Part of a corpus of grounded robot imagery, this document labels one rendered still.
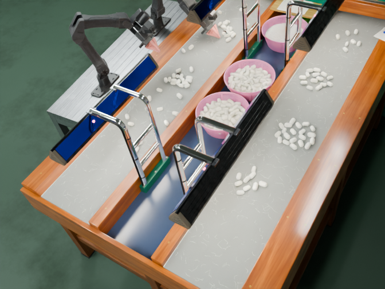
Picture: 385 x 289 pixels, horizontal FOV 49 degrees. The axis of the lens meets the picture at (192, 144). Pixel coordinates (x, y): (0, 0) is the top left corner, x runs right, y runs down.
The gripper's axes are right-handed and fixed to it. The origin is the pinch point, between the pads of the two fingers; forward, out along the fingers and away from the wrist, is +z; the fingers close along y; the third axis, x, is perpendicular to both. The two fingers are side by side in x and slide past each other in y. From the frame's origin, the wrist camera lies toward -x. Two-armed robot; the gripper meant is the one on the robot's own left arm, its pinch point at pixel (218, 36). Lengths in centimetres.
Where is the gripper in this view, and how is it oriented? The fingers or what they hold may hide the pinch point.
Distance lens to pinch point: 252.3
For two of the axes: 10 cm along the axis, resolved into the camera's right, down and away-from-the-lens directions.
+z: 7.2, 6.7, 1.6
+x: -4.4, 2.7, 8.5
